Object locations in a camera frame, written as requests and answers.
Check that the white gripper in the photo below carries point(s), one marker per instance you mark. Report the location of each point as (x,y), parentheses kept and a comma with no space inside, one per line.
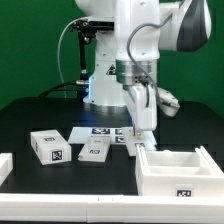
(142,107)

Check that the white door panel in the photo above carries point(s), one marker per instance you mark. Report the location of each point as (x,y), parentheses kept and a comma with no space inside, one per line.
(134,140)
(95,149)

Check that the white cabinet body box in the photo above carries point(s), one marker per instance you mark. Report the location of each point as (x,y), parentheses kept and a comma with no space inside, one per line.
(178,174)

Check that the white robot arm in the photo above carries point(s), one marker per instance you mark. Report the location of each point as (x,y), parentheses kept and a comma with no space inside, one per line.
(130,34)

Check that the white base tag sheet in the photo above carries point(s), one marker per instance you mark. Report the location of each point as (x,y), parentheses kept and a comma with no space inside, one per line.
(80,135)

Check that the small white tagged box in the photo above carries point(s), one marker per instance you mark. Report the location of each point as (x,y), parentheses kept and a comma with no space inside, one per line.
(50,147)

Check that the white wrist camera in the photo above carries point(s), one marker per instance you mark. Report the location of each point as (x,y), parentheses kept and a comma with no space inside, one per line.
(168,103)

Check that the black camera on stand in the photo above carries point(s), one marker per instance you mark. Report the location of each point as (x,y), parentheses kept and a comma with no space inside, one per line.
(87,29)

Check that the white left fence rail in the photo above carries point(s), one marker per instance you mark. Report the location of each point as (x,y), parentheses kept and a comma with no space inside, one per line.
(6,166)

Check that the white fence rail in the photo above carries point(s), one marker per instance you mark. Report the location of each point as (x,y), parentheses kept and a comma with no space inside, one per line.
(6,166)
(101,208)

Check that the white front fence rail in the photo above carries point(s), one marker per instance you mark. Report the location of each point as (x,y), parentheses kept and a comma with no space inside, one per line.
(101,208)

